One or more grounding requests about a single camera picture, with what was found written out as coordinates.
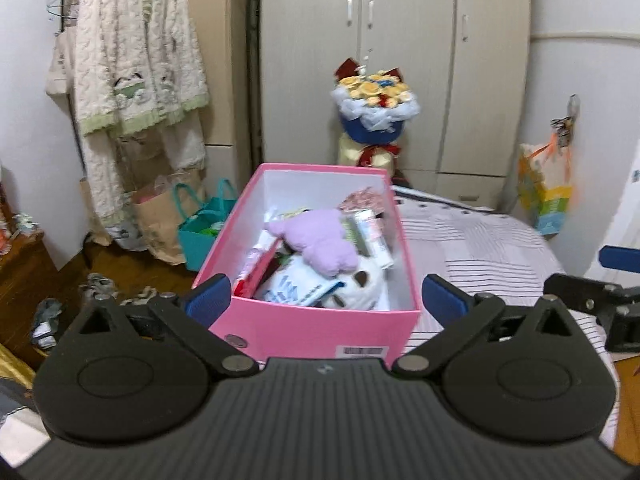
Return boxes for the lilac plush toy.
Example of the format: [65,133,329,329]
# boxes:
[265,208,360,277]

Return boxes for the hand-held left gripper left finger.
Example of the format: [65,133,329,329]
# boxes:
[70,273,260,381]

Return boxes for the teal bag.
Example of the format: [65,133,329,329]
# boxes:
[172,178,240,273]

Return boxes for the brown paper bag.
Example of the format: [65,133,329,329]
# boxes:
[80,110,207,252]
[131,172,201,266]

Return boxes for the cream fluffy robe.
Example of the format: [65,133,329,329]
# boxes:
[72,0,211,136]

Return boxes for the white pink packet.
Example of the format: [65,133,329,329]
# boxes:
[356,207,396,268]

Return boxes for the beige wardrobe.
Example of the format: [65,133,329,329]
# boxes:
[257,0,533,208]

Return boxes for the flower bouquet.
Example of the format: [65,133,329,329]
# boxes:
[330,57,421,168]

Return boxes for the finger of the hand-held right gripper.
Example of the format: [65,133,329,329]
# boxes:
[599,245,640,275]
[544,272,640,354]

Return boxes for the pink cardboard box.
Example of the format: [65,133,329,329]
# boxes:
[192,162,422,368]

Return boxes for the pink floral scrunchie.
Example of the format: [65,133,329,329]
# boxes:
[340,186,388,216]

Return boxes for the cream tote bag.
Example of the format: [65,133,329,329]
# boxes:
[45,25,78,98]

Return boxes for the cream fleece robe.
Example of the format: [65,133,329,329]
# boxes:
[60,0,265,166]

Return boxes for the wire hangers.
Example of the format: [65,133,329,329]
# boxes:
[45,0,81,26]

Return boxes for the striped cloth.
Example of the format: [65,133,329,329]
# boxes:
[390,185,621,366]

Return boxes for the white blue tissue pack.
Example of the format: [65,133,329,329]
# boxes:
[260,257,347,307]

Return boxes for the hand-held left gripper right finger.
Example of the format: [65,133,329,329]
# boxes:
[391,274,583,381]

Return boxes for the white panda plush toy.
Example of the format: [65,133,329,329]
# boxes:
[320,255,393,311]

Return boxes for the colourful paper bag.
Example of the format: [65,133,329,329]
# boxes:
[517,142,575,237]

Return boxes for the grey shoe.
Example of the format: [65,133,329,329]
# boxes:
[30,297,66,351]
[77,272,121,305]

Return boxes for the yellow cloth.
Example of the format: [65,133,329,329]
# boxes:
[0,345,38,411]

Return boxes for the light wooden cupboard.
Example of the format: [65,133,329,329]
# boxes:
[185,0,251,191]

